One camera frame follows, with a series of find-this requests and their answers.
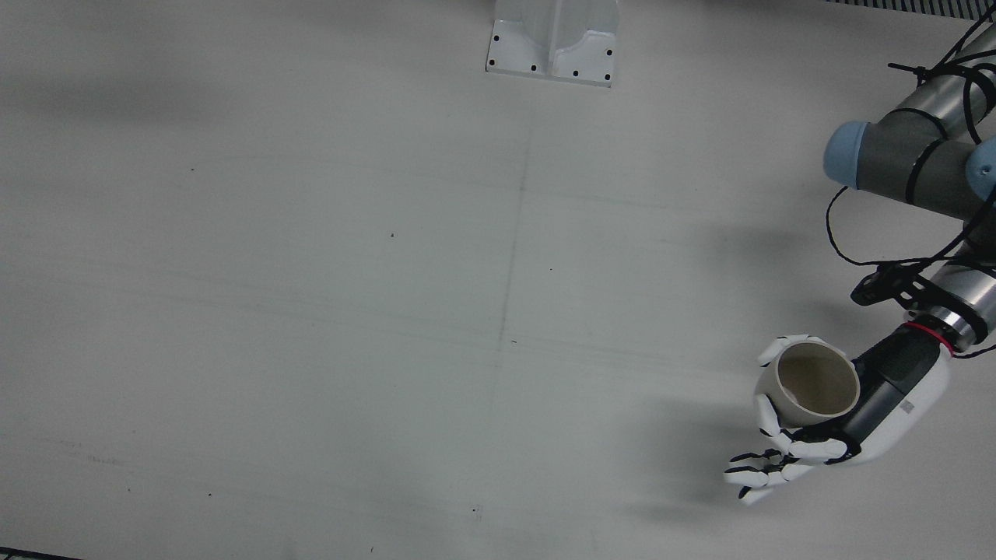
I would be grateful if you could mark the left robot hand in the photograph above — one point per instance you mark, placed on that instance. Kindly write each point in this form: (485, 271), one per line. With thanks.
(895, 389)

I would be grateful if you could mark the beige paper cup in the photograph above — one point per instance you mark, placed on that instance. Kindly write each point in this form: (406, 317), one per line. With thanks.
(813, 381)

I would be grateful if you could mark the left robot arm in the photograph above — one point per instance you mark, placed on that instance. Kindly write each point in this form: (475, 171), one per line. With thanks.
(903, 155)

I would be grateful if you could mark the black ribbed grating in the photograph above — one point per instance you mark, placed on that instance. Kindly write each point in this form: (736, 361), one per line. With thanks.
(910, 6)

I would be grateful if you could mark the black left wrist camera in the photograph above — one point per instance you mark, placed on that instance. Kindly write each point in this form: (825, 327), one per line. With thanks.
(871, 289)

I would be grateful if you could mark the white pedestal mount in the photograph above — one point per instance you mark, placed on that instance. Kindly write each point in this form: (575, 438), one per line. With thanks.
(552, 39)

